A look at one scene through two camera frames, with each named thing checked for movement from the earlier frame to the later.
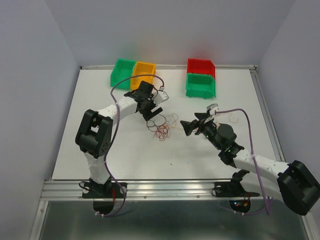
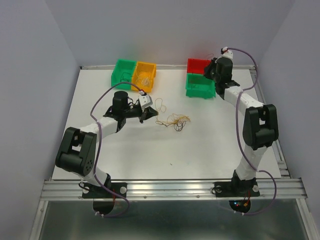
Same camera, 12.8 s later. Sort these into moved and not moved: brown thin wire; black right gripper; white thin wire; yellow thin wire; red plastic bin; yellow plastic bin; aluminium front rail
Moved: white thin wire; brown thin wire; black right gripper; yellow thin wire
Not moved: red plastic bin; aluminium front rail; yellow plastic bin
